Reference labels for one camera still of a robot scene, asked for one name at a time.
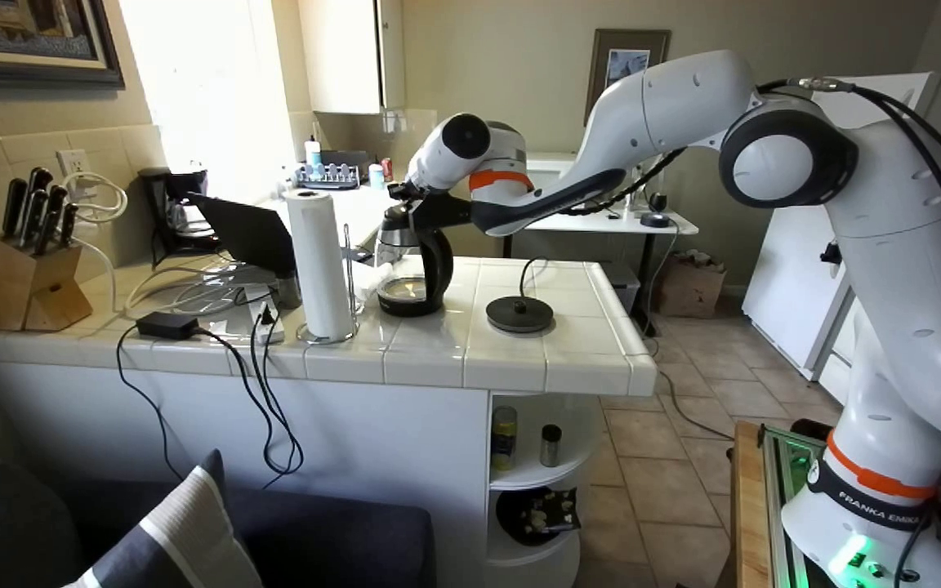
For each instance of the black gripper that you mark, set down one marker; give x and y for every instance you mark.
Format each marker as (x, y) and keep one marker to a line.
(423, 208)

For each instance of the black glass electric kettle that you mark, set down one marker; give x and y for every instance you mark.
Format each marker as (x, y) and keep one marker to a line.
(416, 265)

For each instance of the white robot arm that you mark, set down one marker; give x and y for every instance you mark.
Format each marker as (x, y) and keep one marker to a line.
(866, 158)

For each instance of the black round kettle base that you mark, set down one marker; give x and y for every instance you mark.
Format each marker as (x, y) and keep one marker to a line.
(521, 313)

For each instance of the white paper towel roll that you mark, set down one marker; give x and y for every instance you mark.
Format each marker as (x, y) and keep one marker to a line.
(318, 265)

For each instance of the white microwave oven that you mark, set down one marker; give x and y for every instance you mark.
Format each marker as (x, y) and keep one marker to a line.
(548, 166)

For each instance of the clear plastic water bottle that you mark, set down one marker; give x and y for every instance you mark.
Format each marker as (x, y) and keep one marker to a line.
(311, 158)

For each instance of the black open laptop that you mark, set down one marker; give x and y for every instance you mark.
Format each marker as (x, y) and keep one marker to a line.
(251, 233)

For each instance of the white side table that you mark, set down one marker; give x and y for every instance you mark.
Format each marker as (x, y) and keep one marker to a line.
(628, 224)

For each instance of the bottle on shelf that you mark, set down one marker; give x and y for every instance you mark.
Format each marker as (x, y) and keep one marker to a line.
(505, 439)

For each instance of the black coffee maker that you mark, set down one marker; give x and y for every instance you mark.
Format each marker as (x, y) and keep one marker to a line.
(179, 220)

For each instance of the cardboard box on floor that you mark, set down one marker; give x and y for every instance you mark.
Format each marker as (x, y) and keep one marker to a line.
(690, 288)

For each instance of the black power adapter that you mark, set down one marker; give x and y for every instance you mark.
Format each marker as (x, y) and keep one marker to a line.
(167, 323)

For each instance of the white refrigerator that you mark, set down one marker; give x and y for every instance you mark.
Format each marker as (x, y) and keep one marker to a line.
(800, 295)

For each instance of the grey white striped pillow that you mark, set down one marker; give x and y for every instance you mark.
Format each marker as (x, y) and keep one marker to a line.
(188, 541)

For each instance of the wooden knife block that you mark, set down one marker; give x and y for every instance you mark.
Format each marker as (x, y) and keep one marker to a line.
(40, 293)

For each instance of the wooden robot mounting board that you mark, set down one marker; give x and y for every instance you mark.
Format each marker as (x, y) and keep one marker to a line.
(770, 467)

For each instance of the dark framed painting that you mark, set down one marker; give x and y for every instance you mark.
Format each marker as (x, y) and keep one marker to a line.
(57, 44)

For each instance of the dark blue sofa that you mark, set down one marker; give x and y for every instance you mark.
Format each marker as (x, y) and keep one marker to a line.
(294, 541)

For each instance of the framed picture on wall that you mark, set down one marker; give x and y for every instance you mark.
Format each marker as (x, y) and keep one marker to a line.
(620, 53)

